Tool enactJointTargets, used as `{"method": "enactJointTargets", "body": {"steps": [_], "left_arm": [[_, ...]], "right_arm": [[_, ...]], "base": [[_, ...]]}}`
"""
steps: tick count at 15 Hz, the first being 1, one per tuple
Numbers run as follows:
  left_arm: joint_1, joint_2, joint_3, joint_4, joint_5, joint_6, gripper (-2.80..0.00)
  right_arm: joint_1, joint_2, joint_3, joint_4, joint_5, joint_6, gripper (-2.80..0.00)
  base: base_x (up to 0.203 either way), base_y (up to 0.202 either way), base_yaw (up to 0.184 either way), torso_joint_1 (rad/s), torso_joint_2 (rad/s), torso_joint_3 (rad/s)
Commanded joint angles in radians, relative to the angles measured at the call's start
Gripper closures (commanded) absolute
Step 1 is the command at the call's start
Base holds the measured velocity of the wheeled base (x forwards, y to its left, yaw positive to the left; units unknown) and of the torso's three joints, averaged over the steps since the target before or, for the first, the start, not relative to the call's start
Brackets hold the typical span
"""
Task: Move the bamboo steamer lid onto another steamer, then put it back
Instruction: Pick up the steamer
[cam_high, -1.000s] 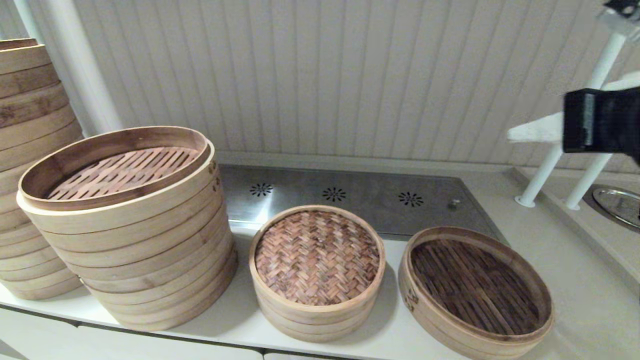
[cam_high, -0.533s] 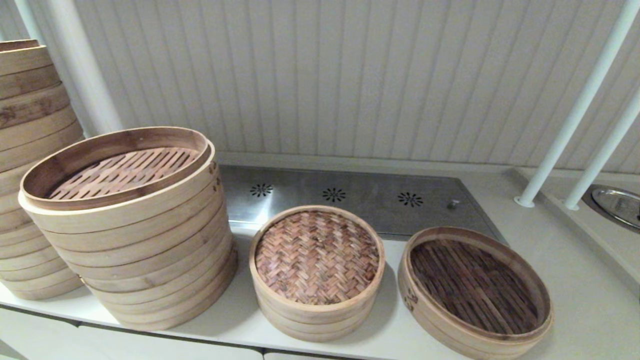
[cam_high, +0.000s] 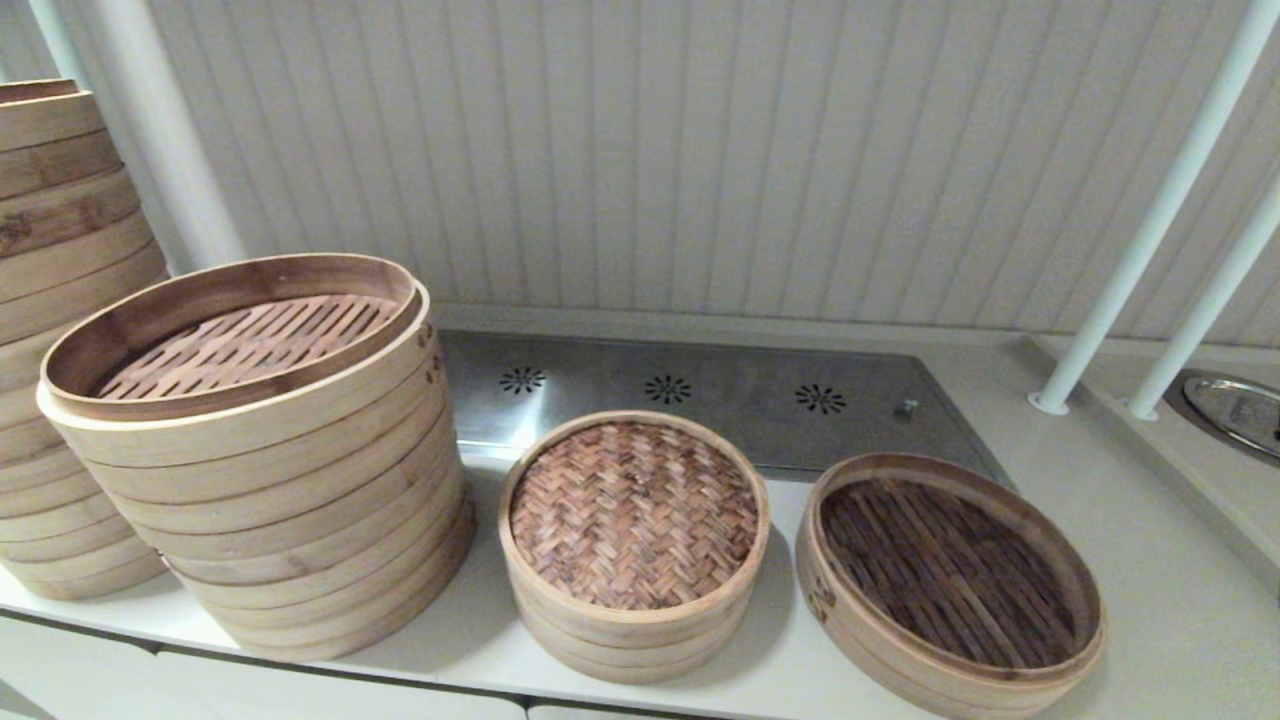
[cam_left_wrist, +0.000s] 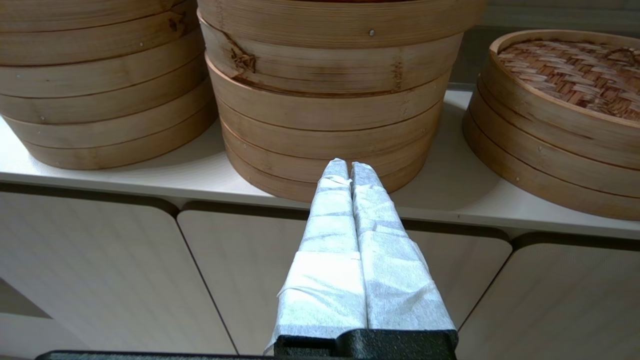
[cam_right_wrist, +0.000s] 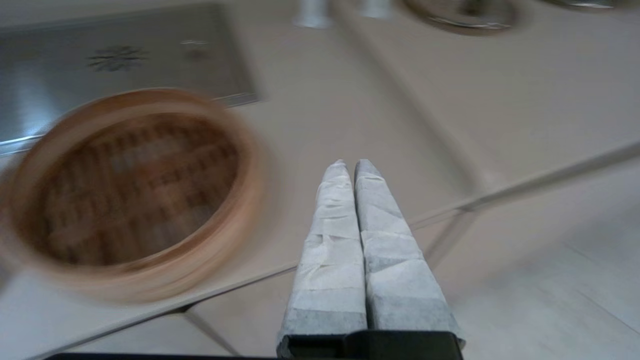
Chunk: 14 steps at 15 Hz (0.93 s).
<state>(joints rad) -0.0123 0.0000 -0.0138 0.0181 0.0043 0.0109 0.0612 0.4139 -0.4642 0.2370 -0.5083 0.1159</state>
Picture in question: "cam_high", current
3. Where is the large bamboo steamer basket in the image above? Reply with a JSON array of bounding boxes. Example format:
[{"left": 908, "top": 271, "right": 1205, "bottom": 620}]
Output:
[{"left": 797, "top": 452, "right": 1108, "bottom": 720}]

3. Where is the front bamboo steamer stack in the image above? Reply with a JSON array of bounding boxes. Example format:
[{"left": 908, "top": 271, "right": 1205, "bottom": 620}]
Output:
[{"left": 37, "top": 252, "right": 478, "bottom": 663}]

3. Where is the small bamboo steamer basket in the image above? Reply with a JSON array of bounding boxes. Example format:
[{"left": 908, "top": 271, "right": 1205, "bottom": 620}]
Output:
[{"left": 510, "top": 575, "right": 763, "bottom": 686}]

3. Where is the woven bamboo steamer lid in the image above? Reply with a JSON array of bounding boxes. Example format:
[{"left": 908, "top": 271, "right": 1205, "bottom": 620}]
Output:
[{"left": 498, "top": 410, "right": 771, "bottom": 626}]

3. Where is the stainless steel vent plate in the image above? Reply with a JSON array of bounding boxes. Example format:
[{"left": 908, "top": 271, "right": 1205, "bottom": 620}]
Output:
[{"left": 437, "top": 330, "right": 1011, "bottom": 483}]

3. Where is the tall bamboo steamer stack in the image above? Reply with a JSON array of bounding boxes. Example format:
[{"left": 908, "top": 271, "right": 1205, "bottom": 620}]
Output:
[{"left": 0, "top": 78, "right": 171, "bottom": 602}]

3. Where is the white cabinet door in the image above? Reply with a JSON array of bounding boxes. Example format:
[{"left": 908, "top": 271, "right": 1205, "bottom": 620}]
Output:
[
  {"left": 527, "top": 703, "right": 721, "bottom": 720},
  {"left": 0, "top": 612, "right": 161, "bottom": 720}
]

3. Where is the thin white pole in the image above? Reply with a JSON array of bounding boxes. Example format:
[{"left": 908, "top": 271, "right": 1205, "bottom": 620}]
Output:
[{"left": 28, "top": 0, "right": 83, "bottom": 93}]

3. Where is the white metal pole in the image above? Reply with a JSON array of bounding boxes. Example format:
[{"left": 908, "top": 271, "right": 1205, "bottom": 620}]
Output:
[
  {"left": 1125, "top": 180, "right": 1280, "bottom": 421},
  {"left": 1028, "top": 0, "right": 1280, "bottom": 416}
]

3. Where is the round metal basin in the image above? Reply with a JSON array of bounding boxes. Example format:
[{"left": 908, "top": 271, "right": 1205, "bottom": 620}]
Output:
[{"left": 1165, "top": 370, "right": 1280, "bottom": 463}]

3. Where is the thick white pole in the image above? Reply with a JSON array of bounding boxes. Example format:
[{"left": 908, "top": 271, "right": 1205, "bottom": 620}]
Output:
[{"left": 95, "top": 0, "right": 248, "bottom": 273}]

